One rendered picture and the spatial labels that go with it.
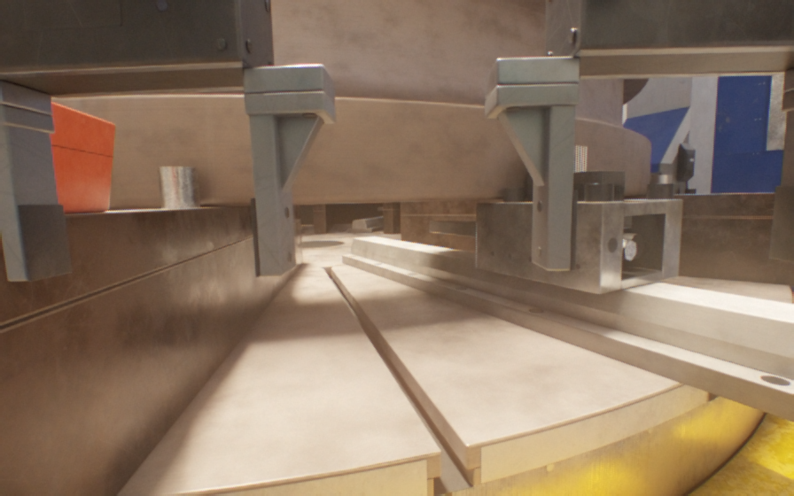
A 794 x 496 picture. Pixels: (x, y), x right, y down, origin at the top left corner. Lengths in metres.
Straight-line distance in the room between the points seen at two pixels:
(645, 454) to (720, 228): 1.36
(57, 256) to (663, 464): 1.09
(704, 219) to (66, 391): 2.18
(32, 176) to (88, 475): 0.44
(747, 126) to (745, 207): 3.25
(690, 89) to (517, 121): 6.66
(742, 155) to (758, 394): 4.54
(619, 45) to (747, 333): 0.84
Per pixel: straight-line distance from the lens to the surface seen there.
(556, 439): 0.79
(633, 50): 0.22
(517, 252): 1.18
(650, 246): 1.26
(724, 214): 2.20
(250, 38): 0.22
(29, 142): 0.29
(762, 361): 1.01
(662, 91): 7.05
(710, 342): 1.03
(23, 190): 0.28
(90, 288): 0.62
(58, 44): 0.25
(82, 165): 0.63
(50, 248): 0.29
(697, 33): 0.24
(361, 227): 4.72
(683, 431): 1.15
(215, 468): 0.71
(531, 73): 0.21
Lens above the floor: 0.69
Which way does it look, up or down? 7 degrees down
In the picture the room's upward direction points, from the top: 1 degrees counter-clockwise
